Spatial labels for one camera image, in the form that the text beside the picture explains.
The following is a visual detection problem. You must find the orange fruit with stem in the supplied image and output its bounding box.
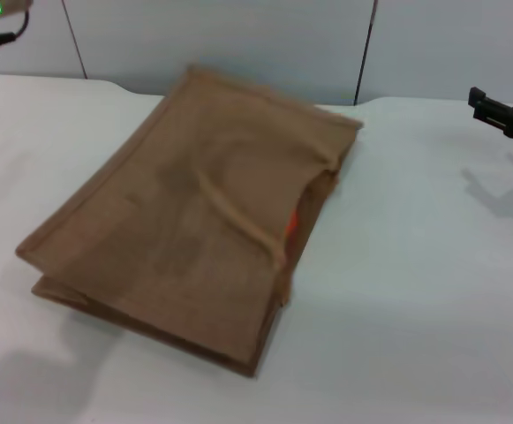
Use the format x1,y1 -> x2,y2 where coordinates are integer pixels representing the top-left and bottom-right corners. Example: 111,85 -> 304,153
283,208 -> 302,245

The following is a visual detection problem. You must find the brown jute handbag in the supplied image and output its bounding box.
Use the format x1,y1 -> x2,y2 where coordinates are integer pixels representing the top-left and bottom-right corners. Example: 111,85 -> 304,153
14,63 -> 366,379

